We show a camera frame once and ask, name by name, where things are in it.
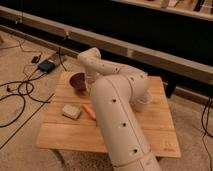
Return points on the dark red ceramic bowl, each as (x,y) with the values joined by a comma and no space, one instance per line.
(77,81)

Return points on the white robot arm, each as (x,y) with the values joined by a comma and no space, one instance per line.
(116,90)

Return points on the orange carrot toy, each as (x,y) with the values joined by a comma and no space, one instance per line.
(88,109)

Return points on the white sponge block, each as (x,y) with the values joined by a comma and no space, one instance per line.
(70,111)

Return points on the dark blue power box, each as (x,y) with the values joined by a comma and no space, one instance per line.
(46,66)

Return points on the wooden table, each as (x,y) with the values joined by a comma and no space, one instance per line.
(60,132)

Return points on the small black adapter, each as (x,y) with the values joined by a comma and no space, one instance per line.
(35,59)

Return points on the metal table leg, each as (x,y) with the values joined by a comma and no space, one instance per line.
(59,157)

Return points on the long beige beam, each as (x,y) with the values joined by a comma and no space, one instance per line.
(172,63)

